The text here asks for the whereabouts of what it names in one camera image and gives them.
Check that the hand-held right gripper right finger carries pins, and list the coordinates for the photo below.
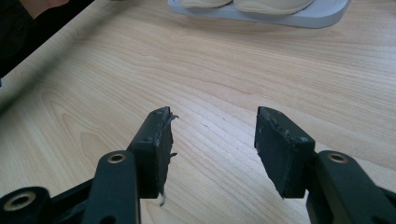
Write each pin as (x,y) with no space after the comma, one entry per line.
(283,155)

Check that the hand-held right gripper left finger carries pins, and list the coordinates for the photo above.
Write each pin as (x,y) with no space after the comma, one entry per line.
(149,168)

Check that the cream clog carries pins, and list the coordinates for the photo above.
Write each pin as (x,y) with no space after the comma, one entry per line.
(274,6)

